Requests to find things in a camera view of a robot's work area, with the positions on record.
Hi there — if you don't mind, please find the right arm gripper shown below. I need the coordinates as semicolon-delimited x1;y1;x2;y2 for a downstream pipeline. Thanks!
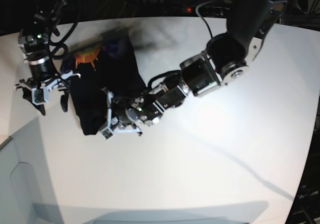
14;70;81;116

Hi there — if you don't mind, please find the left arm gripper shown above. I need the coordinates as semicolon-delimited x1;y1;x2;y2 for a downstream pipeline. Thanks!
101;87;143;136

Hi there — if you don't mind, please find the black T-shirt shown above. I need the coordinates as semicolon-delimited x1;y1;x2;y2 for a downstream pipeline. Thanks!
60;36;147;136

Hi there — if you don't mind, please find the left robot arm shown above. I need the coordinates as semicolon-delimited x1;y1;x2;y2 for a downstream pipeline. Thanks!
99;0;287;139

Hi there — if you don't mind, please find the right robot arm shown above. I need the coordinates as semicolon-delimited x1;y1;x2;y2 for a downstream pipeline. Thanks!
14;0;82;115

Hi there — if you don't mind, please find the black power strip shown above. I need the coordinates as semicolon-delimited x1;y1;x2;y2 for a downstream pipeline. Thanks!
172;5;229;18

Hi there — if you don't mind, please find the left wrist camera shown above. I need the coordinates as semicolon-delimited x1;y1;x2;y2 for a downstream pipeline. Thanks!
99;126;115;140

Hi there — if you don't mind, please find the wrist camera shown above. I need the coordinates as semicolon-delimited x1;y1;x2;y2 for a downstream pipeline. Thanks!
99;126;115;140
31;86;49;105

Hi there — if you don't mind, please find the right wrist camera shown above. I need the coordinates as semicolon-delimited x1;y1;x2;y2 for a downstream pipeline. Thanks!
31;86;49;105

